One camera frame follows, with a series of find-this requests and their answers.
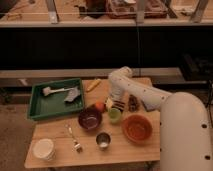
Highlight small orange fruit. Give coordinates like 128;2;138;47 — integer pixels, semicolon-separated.
95;102;105;112

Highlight green cup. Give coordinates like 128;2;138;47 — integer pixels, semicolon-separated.
108;108;122;124

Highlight brown chocolate bar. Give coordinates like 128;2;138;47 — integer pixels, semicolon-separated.
128;95;139;112

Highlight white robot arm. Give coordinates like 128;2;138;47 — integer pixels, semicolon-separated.
108;66;213;171

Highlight orange bowl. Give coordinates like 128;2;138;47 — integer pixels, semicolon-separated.
121;115;153;145

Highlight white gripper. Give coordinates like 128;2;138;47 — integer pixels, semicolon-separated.
105;91;124;109

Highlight small metal cup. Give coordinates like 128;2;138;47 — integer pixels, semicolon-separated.
96;132;111;149

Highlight grey cloth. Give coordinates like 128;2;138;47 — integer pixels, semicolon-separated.
64;88;80;103

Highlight purple bowl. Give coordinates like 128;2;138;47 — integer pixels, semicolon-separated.
78;108;102;130

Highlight white stacked plates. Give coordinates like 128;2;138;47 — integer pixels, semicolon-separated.
33;139;55;161

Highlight white brush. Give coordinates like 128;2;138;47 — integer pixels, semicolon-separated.
42;87;69;96

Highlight wooden table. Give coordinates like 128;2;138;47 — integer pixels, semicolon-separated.
23;77;162;169

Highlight striped black eraser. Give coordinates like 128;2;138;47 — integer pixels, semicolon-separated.
111;101;125;111

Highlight green plastic tray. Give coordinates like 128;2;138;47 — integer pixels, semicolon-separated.
27;78;85;121

